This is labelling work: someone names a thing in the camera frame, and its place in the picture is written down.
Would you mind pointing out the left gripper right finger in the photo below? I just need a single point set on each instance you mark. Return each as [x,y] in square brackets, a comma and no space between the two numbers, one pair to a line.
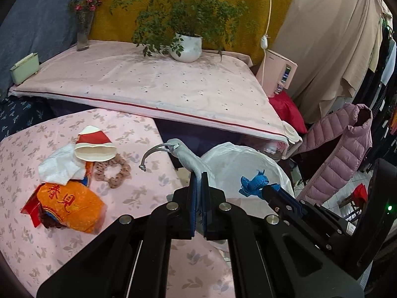
[288,254]

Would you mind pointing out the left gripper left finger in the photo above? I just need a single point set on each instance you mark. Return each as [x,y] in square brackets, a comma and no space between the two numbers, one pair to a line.
[130,257]

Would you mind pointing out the blue wrapper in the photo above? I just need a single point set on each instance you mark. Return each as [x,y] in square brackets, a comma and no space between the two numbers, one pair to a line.
[254,186]

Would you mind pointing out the orange plastic bag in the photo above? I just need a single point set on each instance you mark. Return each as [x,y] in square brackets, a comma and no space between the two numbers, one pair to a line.
[73,206]

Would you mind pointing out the brown dotted hair scrunchie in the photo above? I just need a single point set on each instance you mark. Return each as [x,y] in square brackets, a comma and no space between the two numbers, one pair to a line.
[113,172]

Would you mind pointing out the grey sock with cable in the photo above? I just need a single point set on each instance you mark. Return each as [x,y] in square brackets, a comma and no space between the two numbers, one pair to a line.
[186,157]

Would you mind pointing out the white tissue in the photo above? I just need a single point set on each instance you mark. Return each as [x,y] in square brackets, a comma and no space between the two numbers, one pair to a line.
[62,166]

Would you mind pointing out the white trash bag bin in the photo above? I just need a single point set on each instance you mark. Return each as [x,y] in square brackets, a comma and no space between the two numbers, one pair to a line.
[238,172]

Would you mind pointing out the red stool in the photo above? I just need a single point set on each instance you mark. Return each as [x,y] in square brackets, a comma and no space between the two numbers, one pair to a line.
[358,200]

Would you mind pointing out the pink floral table cloth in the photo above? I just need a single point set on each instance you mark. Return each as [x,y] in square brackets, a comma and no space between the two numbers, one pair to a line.
[35,253]

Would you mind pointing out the small red white paper cup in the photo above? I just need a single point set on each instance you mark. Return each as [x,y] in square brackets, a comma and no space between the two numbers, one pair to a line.
[93,145]

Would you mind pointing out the pink puffer jacket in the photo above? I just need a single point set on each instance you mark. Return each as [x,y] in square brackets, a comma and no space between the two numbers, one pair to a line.
[332,151]

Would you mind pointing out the white tape roll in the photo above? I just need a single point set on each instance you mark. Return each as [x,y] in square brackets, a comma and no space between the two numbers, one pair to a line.
[290,133]

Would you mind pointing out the red cloth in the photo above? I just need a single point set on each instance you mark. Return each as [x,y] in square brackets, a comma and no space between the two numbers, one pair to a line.
[288,111]

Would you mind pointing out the pink speckled table cloth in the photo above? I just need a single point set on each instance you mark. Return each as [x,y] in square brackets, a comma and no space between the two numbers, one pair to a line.
[218,91]

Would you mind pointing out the pink water dispenser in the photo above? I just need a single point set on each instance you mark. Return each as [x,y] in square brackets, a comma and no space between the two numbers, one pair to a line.
[275,73]

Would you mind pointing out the pale green box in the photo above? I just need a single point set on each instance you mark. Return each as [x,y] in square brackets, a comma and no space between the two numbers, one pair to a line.
[25,68]

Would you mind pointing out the beige curtain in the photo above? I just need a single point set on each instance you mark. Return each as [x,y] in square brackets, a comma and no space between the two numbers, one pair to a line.
[332,42]

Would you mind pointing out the green potted plant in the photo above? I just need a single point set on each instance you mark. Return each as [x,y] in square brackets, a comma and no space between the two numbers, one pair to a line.
[162,26]

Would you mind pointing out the glass vase with red flowers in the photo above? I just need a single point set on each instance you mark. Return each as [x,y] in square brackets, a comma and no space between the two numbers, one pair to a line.
[84,11]

